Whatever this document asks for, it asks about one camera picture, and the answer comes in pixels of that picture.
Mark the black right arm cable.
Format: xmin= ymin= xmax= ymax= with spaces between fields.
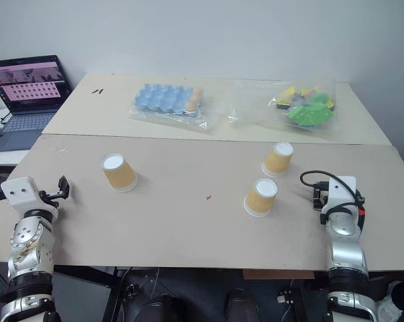
xmin=299 ymin=170 xmax=366 ymax=232

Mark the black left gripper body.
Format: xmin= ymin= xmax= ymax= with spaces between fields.
xmin=38 ymin=189 xmax=61 ymax=204

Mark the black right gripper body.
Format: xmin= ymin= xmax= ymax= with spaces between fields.
xmin=311 ymin=181 xmax=331 ymax=211

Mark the dark rounded shape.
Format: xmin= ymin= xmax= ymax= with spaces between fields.
xmin=224 ymin=287 xmax=260 ymax=322
xmin=127 ymin=290 xmax=181 ymax=322

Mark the black table frame leg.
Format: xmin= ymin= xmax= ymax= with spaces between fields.
xmin=103 ymin=266 xmax=131 ymax=322

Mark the brown board under table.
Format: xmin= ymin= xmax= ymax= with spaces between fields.
xmin=242 ymin=268 xmax=316 ymax=280

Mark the white rounded object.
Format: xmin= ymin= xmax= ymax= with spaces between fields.
xmin=372 ymin=280 xmax=404 ymax=322

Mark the clear plastic bag with toys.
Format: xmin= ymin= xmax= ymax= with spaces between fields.
xmin=226 ymin=78 xmax=339 ymax=139

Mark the green toy block pile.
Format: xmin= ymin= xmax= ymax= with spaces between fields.
xmin=287 ymin=93 xmax=334 ymax=127

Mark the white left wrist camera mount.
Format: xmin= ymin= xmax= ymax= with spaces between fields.
xmin=0 ymin=177 xmax=54 ymax=219

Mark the grey open laptop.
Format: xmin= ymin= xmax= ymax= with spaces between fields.
xmin=0 ymin=54 xmax=72 ymax=154

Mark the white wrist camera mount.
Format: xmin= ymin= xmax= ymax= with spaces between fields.
xmin=0 ymin=177 xmax=54 ymax=219
xmin=320 ymin=175 xmax=358 ymax=216

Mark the brown paper cup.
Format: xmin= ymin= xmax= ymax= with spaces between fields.
xmin=261 ymin=142 xmax=295 ymax=179
xmin=243 ymin=178 xmax=279 ymax=219
xmin=100 ymin=153 xmax=139 ymax=194

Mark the blue egg tray in bag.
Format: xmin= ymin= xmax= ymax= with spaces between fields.
xmin=128 ymin=83 xmax=222 ymax=134

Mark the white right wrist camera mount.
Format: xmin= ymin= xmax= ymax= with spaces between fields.
xmin=320 ymin=175 xmax=358 ymax=216

